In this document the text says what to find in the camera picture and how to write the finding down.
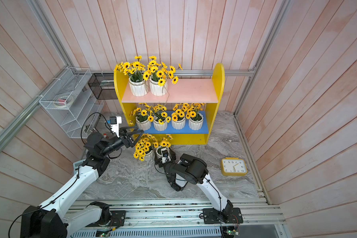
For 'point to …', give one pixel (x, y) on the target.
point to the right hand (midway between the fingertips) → (162, 150)
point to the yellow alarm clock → (234, 166)
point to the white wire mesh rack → (79, 120)
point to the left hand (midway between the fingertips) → (141, 131)
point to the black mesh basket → (102, 85)
